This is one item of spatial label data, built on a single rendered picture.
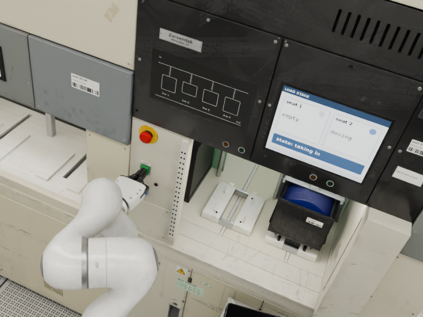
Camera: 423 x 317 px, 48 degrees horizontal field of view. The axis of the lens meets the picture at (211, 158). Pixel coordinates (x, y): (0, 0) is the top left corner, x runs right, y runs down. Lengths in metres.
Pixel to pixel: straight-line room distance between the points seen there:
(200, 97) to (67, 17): 0.45
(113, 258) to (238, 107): 0.58
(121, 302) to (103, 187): 0.24
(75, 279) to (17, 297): 1.81
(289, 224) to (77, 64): 0.94
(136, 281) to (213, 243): 0.92
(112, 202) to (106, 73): 0.54
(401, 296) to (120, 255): 0.98
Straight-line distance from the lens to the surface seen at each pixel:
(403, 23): 1.14
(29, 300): 2.75
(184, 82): 1.35
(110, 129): 1.57
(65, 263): 0.96
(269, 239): 1.89
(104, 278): 0.97
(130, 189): 1.51
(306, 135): 1.30
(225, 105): 1.33
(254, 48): 1.22
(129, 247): 0.97
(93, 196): 1.03
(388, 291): 1.65
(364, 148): 1.29
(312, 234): 1.81
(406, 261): 1.54
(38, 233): 2.24
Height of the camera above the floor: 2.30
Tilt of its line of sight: 40 degrees down
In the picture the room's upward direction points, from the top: 12 degrees clockwise
